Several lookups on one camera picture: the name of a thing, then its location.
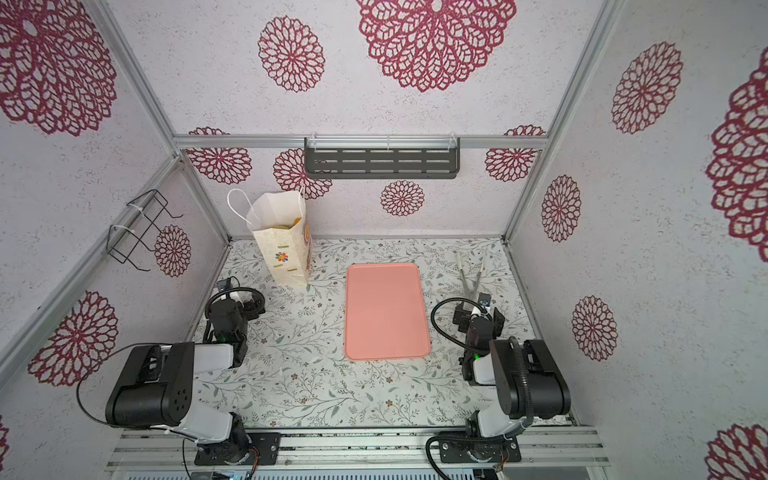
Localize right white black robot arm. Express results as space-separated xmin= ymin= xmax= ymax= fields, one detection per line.
xmin=425 ymin=294 xmax=571 ymax=467

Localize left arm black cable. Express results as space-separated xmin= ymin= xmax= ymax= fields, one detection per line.
xmin=203 ymin=286 xmax=267 ymax=337

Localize pink plastic tray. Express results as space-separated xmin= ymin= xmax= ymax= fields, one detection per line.
xmin=344 ymin=263 xmax=431 ymax=361

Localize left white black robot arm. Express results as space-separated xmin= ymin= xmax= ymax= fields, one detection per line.
xmin=105 ymin=278 xmax=279 ymax=467

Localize grey slotted wall shelf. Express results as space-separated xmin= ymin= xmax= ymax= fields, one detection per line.
xmin=304 ymin=137 xmax=461 ymax=180

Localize white printed paper bag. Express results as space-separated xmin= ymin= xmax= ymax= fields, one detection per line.
xmin=227 ymin=188 xmax=312 ymax=286

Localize metal tongs with white tips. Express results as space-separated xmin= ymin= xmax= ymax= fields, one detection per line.
xmin=455 ymin=252 xmax=487 ymax=301

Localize black wire wall rack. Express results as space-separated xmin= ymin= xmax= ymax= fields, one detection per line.
xmin=104 ymin=189 xmax=183 ymax=272

